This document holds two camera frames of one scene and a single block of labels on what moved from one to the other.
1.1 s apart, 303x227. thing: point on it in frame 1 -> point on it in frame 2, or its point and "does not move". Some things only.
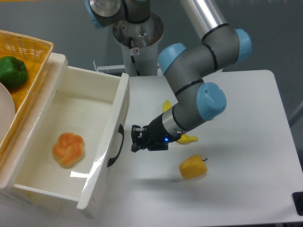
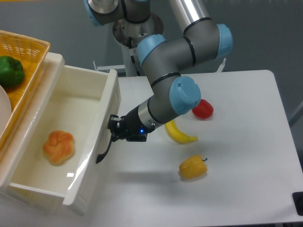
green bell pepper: x=13 y=72 does not move
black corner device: x=298 y=201 does not move
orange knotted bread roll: x=68 y=150 -> x=59 y=147
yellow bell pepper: x=193 y=166 does not move
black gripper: x=155 y=136 -> x=130 y=127
